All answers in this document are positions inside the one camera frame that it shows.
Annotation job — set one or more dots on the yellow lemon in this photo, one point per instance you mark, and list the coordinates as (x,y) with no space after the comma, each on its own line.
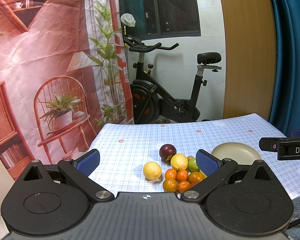
(179,162)
(152,170)

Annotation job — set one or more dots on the dark purple passion fruit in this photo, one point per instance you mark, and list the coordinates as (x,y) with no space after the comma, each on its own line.
(167,151)

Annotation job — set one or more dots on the dark window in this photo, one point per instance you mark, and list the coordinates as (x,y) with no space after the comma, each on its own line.
(162,18)

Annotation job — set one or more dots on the printed room backdrop cloth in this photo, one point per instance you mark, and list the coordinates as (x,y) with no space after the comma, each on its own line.
(63,76)

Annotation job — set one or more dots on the yellow lemon centre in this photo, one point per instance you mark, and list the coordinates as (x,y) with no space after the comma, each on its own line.
(179,162)

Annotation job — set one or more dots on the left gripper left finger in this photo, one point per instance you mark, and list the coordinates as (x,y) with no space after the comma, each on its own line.
(76,173)

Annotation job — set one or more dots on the orange tangerine front middle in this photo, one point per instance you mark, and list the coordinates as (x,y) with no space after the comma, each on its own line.
(183,186)

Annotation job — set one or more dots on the small brown kiwi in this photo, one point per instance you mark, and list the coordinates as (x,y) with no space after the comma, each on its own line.
(189,157)

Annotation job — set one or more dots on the yellow lemon left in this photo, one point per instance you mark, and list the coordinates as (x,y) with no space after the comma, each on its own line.
(152,170)

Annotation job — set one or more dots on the large orange tangerine right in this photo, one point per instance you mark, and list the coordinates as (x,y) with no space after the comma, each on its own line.
(195,177)

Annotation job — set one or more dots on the white cloth on bike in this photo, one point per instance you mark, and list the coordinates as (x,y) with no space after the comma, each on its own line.
(128,20)

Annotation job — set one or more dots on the orange tangerine back right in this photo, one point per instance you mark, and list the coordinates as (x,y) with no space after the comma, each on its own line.
(182,175)

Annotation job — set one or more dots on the blue plaid tablecloth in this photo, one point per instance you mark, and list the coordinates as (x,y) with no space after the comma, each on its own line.
(125,149)

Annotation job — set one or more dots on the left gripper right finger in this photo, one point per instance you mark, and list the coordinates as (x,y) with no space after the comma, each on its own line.
(217,171)

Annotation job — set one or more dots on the teal curtain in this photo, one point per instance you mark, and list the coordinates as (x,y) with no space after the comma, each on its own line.
(285,109)

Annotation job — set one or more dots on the wooden door panel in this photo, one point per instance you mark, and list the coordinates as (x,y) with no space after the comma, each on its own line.
(250,47)

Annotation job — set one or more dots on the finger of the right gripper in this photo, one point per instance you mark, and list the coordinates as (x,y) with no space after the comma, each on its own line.
(286,148)

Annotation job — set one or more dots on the beige round plate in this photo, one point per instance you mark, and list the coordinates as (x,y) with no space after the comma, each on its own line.
(241,153)

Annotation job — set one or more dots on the green apple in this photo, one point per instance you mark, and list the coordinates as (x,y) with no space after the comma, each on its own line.
(192,165)

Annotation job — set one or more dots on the yellow-green apple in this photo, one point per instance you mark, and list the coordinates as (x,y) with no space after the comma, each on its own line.
(203,175)

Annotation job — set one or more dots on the orange tangerine back left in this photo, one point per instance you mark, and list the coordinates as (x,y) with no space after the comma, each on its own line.
(170,174)

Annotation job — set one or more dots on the speckled orange tangerine front left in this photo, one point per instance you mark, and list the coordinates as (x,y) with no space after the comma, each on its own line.
(170,185)

